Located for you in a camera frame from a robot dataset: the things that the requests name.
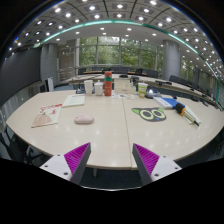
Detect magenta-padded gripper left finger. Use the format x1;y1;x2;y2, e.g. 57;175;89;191
39;142;92;186

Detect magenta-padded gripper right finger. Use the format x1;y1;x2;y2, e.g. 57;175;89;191
131;143;183;186

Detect pink computer mouse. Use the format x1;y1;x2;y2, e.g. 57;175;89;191
73;114;95;125

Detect black green cat-face mouse pad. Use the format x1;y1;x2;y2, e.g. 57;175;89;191
130;106;167;123

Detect red and white pamphlet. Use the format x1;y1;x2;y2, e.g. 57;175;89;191
31;103;64;129

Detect white paper booklet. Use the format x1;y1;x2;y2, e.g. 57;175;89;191
61;94;87;108

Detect white paper sheet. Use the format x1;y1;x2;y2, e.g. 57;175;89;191
181;104;203;125

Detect black desk conference microphone unit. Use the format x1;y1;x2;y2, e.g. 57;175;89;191
144;88;163;99

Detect colourful sticker sheet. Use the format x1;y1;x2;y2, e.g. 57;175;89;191
111;92;137;101

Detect green printed lidded paper cup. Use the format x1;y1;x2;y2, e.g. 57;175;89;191
137;82;149;99

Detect white lidded mug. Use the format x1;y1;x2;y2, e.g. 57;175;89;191
93;81;105;97

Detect white cardboard box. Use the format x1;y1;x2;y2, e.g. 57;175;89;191
113;78;134;95

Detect red drink bottle green band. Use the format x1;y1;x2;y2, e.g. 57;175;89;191
103;70;114;97

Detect dark office chairs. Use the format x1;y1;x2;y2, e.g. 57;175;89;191
77;66;214;98

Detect ceiling lights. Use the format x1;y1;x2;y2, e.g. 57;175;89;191
6;0;218;68

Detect black microphone orange ring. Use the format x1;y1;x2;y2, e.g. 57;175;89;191
175;102;201;128

